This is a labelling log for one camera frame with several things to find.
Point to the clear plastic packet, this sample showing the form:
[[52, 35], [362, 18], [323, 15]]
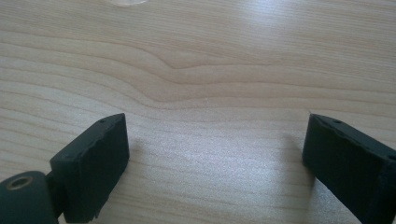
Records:
[[126, 2]]

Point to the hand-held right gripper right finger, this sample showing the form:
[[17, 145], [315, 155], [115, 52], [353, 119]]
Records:
[[348, 165]]

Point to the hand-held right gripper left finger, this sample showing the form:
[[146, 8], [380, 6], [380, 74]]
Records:
[[93, 165]]

